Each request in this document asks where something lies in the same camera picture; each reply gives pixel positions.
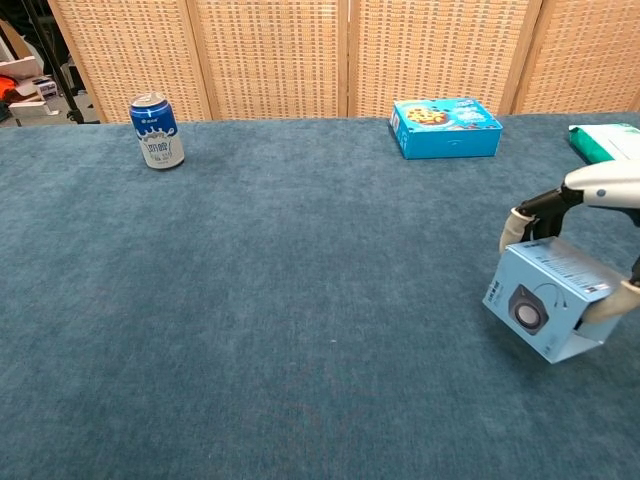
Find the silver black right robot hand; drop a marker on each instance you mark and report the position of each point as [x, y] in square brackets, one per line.
[610, 185]

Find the small light blue speaker box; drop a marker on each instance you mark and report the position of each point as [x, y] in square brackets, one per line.
[545, 280]

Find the blue cookie box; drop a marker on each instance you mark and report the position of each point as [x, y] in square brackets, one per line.
[450, 135]

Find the teal wet wipes pack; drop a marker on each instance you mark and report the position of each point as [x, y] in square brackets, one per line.
[605, 142]

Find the blue table mat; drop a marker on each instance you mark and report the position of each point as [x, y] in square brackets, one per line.
[300, 300]

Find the woven bamboo folding screen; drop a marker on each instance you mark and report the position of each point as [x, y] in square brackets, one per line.
[280, 55]

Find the blue white milk can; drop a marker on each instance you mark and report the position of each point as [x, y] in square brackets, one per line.
[157, 135]

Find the black tripod stand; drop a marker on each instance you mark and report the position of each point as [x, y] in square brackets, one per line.
[60, 75]

